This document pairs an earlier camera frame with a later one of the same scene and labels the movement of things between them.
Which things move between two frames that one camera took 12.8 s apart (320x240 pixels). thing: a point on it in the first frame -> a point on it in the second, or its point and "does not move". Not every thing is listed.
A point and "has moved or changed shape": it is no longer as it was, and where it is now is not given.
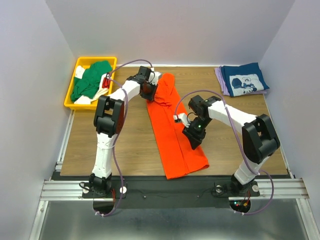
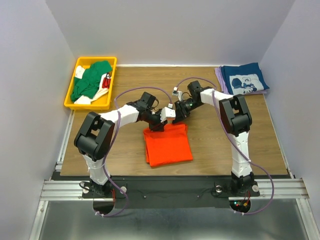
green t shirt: [88, 84] does not move
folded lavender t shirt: [219, 71] does not move
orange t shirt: [178, 156] has moved or changed shape
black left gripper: [150, 97] -> [158, 126]
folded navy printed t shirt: [244, 79] does not move
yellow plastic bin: [85, 62] does not move
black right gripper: [195, 138] -> [181, 112]
